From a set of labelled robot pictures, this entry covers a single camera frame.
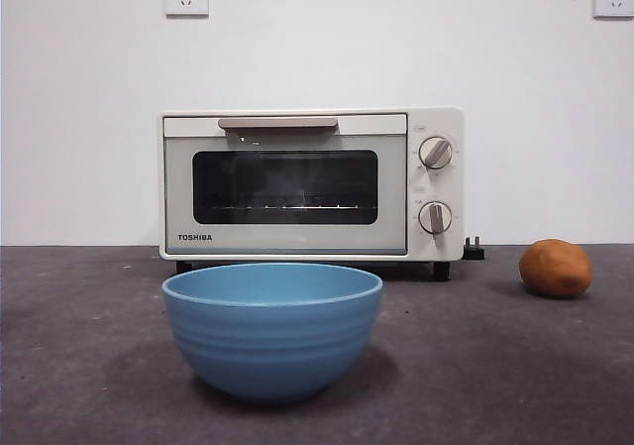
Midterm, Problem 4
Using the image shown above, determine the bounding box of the glass oven door beige handle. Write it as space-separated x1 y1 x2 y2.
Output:
161 112 409 257

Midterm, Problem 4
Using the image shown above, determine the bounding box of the blue ribbed bowl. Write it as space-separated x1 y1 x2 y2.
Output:
160 262 385 406

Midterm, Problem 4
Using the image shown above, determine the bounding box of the brown potato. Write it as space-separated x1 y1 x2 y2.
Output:
518 238 593 299

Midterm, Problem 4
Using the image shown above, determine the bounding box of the round oven knob upright pointer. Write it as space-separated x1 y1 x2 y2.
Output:
418 200 453 237

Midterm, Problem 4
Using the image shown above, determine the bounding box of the white Toshiba toaster oven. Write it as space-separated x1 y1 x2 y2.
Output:
158 106 467 282

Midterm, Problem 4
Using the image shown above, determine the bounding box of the round oven knob slanted pointer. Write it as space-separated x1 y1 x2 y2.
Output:
418 136 455 171

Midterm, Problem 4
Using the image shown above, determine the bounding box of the metal wire oven rack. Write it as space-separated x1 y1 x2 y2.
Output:
210 201 372 213

